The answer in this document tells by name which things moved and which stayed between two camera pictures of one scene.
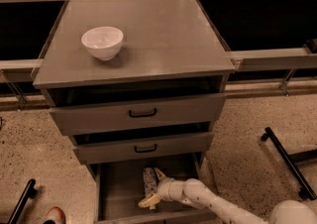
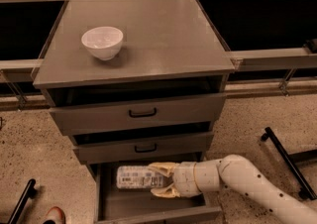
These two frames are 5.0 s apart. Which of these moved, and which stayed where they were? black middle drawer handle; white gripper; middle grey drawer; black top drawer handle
Moved: white gripper
Stayed: middle grey drawer; black top drawer handle; black middle drawer handle
